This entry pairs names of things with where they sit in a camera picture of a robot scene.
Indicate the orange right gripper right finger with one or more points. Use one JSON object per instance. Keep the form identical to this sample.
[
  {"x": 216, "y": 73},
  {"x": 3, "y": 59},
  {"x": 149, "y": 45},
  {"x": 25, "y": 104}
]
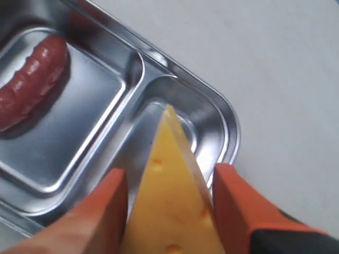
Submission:
[{"x": 249, "y": 223}]

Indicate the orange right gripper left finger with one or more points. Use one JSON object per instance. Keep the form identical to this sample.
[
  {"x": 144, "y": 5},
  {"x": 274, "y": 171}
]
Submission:
[{"x": 95, "y": 225}]

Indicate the yellow toy cheese wedge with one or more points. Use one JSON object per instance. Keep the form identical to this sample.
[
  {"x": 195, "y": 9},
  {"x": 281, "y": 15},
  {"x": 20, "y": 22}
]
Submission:
[{"x": 173, "y": 211}]

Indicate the red toy sausage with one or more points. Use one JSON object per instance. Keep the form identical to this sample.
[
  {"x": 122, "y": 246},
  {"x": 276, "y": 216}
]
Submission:
[{"x": 41, "y": 71}]

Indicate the stainless steel lunch box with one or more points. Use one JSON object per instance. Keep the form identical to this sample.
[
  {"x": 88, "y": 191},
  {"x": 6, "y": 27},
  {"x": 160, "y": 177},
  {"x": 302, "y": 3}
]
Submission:
[{"x": 103, "y": 114}]

